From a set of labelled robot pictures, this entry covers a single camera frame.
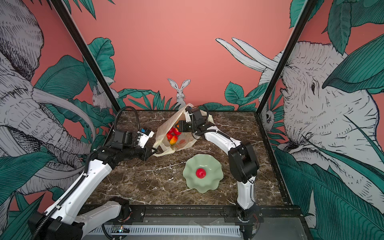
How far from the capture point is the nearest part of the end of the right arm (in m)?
0.68

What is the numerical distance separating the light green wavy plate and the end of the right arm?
0.67 ft

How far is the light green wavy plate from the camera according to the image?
83 cm
